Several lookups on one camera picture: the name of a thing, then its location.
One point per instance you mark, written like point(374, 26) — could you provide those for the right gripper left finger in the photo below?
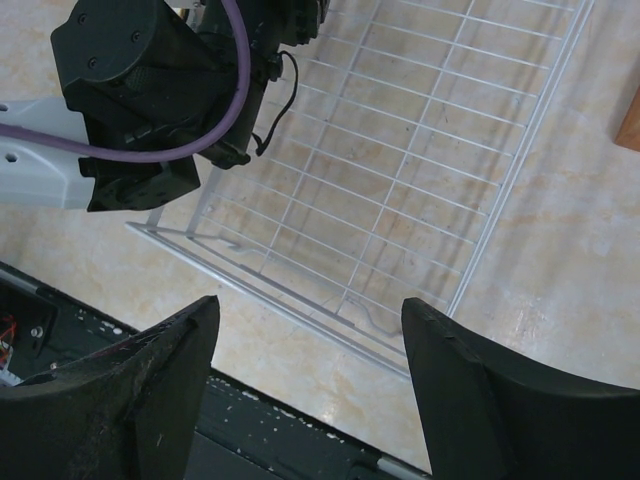
point(127, 411)

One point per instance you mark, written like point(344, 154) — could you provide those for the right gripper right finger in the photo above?
point(488, 412)

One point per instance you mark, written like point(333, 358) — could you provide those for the white wire dish rack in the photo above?
point(405, 125)

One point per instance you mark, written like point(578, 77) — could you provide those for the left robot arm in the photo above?
point(146, 87)

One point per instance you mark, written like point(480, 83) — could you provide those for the wooden compartment tray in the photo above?
point(628, 135)

